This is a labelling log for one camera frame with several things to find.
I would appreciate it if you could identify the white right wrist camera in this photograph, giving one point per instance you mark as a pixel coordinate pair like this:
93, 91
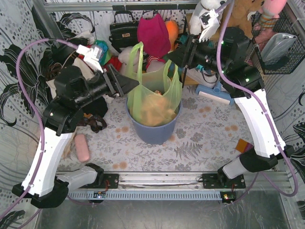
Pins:
210, 23

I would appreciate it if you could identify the white plush dog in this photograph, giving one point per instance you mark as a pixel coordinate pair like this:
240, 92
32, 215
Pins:
202, 7

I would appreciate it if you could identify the black leather handbag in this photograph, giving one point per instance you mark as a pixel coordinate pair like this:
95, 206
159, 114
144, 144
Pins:
123, 34

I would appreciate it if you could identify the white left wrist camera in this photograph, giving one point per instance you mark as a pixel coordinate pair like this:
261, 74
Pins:
91, 56

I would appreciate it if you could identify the green plastic trash bag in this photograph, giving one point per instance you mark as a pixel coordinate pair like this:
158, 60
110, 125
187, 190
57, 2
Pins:
144, 106

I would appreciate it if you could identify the silver pouch in basket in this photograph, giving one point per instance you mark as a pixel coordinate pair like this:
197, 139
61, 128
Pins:
277, 46

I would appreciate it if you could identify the orange plush toy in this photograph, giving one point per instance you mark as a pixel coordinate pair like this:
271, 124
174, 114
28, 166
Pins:
173, 31

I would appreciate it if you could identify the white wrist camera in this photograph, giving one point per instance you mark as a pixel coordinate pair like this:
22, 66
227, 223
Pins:
210, 23
91, 56

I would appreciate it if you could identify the white sneakers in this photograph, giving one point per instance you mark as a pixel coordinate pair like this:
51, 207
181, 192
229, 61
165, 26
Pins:
195, 76

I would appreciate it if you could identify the blue trash bin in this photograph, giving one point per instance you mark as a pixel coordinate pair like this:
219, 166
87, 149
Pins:
156, 135

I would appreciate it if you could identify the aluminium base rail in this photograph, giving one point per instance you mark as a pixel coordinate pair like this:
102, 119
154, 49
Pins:
166, 185

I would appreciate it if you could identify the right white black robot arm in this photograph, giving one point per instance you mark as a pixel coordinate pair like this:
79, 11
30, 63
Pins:
245, 86

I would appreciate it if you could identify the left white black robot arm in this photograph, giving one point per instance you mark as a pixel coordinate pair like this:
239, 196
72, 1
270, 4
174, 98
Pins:
42, 186

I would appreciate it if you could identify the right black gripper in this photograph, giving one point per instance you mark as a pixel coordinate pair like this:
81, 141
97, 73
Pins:
189, 56

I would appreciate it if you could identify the black wire basket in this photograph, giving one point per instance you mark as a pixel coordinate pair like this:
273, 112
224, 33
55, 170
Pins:
263, 32

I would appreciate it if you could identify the pink white plush pig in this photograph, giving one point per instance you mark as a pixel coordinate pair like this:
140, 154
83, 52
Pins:
152, 59

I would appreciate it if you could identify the cream canvas tote bag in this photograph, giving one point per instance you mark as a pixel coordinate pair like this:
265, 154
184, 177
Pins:
85, 69

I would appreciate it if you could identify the red cloth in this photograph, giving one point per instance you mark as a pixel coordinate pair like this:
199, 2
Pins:
114, 60

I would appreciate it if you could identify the magenta fabric bag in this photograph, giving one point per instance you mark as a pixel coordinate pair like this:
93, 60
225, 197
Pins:
154, 36

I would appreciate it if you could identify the pink plush toy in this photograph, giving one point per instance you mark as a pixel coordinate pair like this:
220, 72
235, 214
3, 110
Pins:
270, 10

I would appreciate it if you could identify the teal folded cloth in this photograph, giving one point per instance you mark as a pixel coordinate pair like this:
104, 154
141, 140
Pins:
183, 40

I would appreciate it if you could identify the pink round object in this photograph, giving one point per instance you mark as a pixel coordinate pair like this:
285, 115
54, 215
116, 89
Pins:
82, 149

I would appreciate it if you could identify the brown teddy bear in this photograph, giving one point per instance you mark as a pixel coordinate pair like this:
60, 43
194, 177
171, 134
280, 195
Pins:
240, 12

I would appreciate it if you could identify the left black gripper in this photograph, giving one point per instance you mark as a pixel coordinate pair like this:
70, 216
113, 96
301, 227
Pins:
112, 80

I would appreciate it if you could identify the purple orange sock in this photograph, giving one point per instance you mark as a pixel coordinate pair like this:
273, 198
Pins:
243, 146

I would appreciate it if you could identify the black metal shelf rack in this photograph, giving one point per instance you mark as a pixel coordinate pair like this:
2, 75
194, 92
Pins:
184, 74

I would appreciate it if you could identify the colorful printed bag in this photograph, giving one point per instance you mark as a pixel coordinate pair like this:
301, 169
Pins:
104, 51

